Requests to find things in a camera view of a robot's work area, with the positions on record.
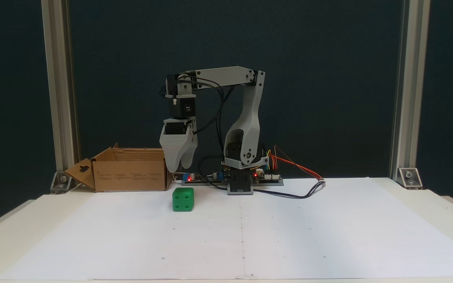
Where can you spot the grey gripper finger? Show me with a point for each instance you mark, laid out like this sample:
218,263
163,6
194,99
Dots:
173,151
192,151

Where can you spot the green die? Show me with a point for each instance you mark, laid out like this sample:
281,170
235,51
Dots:
182,200

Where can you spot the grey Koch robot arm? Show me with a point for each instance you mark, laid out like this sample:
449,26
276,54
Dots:
246,118

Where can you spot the blue circuit board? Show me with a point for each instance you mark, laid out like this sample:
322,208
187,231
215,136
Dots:
205,179

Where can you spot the brown cardboard box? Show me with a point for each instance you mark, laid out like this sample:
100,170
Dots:
128,173

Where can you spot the circuit board with white connectors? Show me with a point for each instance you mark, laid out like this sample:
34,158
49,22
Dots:
267,179

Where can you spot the metal corner bracket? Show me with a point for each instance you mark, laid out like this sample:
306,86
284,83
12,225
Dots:
61,182
410,177

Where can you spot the aluminium frame post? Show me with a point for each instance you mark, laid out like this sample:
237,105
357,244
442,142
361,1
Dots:
57,78
409,78

